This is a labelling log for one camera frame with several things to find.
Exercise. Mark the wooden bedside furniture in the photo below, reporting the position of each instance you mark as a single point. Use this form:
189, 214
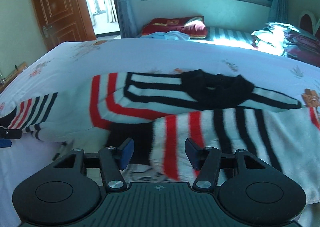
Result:
5, 81

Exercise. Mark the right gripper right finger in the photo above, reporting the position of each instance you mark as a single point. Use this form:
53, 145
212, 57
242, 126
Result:
207, 162

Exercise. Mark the striped knit child sweater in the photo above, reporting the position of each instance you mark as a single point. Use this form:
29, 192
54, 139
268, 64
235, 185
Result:
160, 111

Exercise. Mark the light blue cloth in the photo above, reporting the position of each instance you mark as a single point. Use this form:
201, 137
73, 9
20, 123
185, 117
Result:
171, 35

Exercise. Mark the floral white bed sheet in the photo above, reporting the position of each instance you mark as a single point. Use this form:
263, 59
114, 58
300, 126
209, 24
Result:
73, 63

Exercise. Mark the red scalloped headboard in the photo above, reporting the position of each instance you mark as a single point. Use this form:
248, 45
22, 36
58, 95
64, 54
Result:
308, 22

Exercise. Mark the brown wooden door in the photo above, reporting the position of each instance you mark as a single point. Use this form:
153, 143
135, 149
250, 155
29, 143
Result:
63, 21

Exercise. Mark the striped blue white mattress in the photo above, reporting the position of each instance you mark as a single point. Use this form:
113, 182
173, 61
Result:
227, 37

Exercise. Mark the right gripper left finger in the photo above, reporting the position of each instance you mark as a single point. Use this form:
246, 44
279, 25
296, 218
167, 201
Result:
112, 161

